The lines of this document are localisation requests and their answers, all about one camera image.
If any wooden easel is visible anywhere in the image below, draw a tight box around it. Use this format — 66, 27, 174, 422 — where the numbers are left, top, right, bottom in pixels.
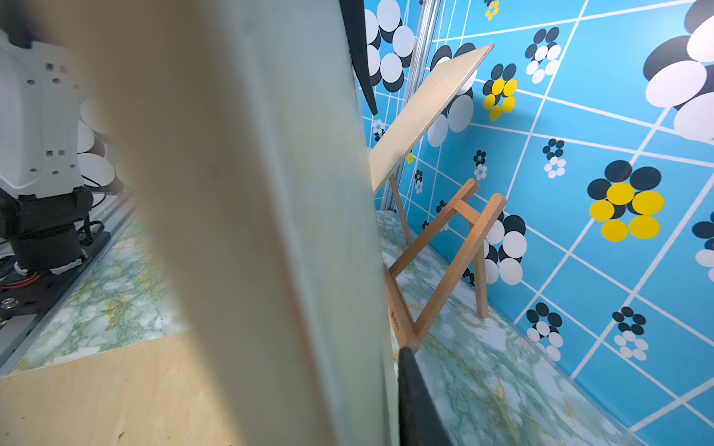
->
384, 180, 507, 351
389, 174, 413, 245

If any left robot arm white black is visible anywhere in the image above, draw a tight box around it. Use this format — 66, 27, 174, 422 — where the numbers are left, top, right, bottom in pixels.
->
1, 1, 376, 264

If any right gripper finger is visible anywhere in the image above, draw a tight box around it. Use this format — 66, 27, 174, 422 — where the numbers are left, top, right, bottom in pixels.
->
397, 347, 452, 446

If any plywood board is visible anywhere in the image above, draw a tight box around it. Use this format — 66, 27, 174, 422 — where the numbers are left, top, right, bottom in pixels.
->
368, 44, 495, 193
27, 1, 398, 445
1, 333, 244, 445

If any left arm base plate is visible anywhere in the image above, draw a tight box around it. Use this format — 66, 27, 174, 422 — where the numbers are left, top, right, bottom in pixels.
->
1, 220, 111, 319

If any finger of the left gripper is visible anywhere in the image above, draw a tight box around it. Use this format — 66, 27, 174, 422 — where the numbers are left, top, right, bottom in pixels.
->
338, 0, 379, 115

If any left aluminium corner post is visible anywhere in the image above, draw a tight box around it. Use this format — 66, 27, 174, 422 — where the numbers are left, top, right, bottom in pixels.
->
378, 0, 444, 212

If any aluminium front rail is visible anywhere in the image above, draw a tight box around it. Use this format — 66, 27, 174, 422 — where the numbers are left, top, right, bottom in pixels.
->
1, 193, 136, 376

